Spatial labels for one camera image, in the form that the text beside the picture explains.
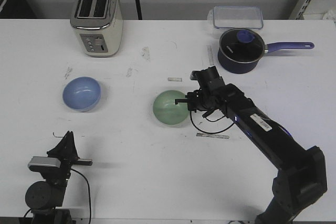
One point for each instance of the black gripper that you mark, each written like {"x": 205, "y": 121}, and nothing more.
{"x": 61, "y": 150}
{"x": 197, "y": 100}

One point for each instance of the green bowl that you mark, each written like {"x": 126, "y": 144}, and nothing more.
{"x": 165, "y": 109}

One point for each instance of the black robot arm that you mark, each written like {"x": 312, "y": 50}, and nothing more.
{"x": 301, "y": 179}
{"x": 45, "y": 198}

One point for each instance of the dark blue saucepan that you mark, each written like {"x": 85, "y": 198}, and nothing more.
{"x": 241, "y": 68}

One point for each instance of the clear plastic food container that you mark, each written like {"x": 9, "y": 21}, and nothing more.
{"x": 227, "y": 17}

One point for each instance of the silver two-slot toaster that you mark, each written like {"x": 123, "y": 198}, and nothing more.
{"x": 98, "y": 26}

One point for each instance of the blue bowl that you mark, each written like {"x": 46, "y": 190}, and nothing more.
{"x": 82, "y": 94}

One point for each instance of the glass pot lid blue knob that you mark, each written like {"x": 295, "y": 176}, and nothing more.
{"x": 241, "y": 45}

